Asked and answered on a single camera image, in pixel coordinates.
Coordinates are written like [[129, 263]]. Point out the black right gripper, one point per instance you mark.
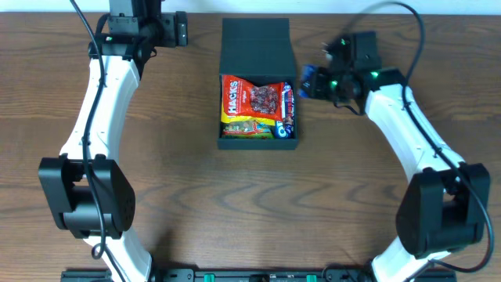
[[318, 83]]

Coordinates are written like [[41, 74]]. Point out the blue Eclipse mint box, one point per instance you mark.
[[305, 87]]

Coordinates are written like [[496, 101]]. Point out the dark blue Cadbury chocolate bar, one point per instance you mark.
[[288, 111]]

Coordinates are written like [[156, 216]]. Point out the blue Oreo cookie pack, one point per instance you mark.
[[280, 129]]

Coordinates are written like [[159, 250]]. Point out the dark green box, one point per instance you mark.
[[259, 51]]

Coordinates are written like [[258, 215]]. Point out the green Haribo gummy bag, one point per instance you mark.
[[251, 129]]

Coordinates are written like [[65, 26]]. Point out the red Hacks candy bag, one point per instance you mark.
[[262, 98]]

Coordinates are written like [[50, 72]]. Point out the yellow Hacks candy bag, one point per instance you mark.
[[234, 110]]

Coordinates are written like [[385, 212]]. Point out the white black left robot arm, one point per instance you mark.
[[87, 193]]

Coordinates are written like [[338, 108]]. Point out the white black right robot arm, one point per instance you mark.
[[444, 208]]

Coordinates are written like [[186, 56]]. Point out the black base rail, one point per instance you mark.
[[336, 274]]

